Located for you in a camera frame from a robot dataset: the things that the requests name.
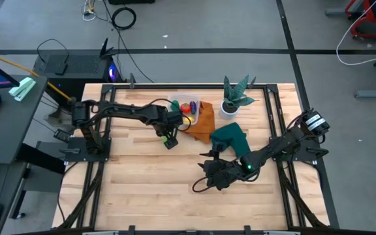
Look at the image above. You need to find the grey metal floor leg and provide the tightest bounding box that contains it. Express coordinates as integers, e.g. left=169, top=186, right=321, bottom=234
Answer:
left=354, top=87, right=376, bottom=99
left=324, top=8, right=349, bottom=16

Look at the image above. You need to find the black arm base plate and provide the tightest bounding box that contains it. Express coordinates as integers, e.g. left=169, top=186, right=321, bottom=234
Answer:
left=64, top=136, right=112, bottom=163
left=269, top=135, right=329, bottom=164

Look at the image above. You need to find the thin black looped cable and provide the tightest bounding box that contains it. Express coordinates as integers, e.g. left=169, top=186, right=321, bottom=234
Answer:
left=37, top=38, right=70, bottom=63

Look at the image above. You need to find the bundle of white yellow wires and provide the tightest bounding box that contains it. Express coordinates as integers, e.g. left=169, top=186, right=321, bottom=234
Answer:
left=82, top=0, right=99, bottom=22

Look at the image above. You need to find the mint green stapler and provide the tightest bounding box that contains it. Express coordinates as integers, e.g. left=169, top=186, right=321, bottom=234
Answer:
left=8, top=76, right=37, bottom=102

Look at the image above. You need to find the red and black chair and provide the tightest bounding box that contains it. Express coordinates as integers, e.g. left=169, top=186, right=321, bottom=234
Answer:
left=344, top=0, right=376, bottom=42

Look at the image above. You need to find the dark green cloth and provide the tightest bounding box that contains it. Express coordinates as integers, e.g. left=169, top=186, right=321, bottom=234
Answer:
left=210, top=122, right=251, bottom=159

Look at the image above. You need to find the white plant pot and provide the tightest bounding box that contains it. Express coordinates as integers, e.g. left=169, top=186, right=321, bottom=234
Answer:
left=219, top=99, right=240, bottom=121

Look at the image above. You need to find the coiled black cable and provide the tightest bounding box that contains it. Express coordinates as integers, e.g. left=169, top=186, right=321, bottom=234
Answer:
left=111, top=7, right=137, bottom=31

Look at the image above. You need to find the yellow hanging cable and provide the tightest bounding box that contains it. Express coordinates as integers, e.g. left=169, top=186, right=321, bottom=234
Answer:
left=0, top=48, right=75, bottom=101

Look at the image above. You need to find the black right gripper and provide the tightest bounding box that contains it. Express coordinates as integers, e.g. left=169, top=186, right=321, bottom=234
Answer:
left=197, top=150, right=245, bottom=192

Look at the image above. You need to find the black wifi antenna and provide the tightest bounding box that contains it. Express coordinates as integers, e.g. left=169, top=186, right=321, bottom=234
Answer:
left=99, top=37, right=119, bottom=59

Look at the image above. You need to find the orange cloth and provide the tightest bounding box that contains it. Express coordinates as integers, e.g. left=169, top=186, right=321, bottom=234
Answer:
left=185, top=101, right=216, bottom=144

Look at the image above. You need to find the green snake plant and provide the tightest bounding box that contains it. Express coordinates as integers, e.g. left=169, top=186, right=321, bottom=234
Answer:
left=222, top=74, right=257, bottom=114

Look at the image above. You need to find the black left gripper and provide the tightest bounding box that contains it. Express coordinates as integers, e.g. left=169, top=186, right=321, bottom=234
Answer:
left=155, top=109, right=184, bottom=140

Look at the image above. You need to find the small black box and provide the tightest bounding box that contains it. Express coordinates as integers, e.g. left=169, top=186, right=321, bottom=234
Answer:
left=46, top=54, right=69, bottom=75

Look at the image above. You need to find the long black floor cable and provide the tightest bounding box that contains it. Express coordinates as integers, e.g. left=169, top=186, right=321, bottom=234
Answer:
left=102, top=0, right=155, bottom=84

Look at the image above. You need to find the clear plastic tupperware container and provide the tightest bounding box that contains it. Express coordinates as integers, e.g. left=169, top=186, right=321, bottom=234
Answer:
left=168, top=93, right=201, bottom=127

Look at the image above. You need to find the black computer tower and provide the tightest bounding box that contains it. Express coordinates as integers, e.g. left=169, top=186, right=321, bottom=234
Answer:
left=33, top=54, right=123, bottom=99

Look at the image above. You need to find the dark grey desk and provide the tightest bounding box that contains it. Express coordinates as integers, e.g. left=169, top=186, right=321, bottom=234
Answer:
left=0, top=74, right=67, bottom=235

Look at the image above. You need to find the black aluminium rig frame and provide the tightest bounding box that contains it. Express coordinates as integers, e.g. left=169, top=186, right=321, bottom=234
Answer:
left=57, top=83, right=341, bottom=235

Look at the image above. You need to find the white floor cable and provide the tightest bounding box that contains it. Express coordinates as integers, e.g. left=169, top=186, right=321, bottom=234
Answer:
left=336, top=0, right=376, bottom=66

